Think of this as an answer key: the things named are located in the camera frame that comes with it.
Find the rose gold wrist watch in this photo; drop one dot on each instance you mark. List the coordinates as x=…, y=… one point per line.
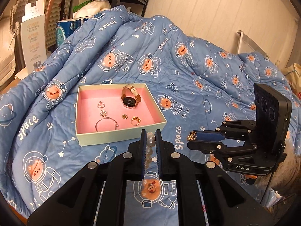
x=130, y=97

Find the blue space bear quilt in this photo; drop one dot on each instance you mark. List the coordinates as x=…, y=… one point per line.
x=195, y=84

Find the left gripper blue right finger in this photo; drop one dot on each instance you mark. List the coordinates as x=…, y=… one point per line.
x=158, y=139

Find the silver snowflake brooch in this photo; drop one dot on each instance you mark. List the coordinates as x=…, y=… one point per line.
x=103, y=113

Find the white baby high chair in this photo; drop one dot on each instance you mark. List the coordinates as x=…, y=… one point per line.
x=7, y=41

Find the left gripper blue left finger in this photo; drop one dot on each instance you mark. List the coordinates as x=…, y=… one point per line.
x=143, y=140

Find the white plastic bag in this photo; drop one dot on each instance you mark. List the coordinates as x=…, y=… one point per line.
x=90, y=8

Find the mint box pink interior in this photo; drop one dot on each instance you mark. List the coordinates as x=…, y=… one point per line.
x=92, y=129

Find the blue tissue pack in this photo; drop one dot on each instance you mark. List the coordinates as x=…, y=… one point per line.
x=66, y=27

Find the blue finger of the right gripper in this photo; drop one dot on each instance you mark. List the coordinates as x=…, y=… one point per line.
x=204, y=146
x=212, y=136

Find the white tall cardboard box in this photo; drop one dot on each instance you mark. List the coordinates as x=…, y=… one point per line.
x=33, y=36

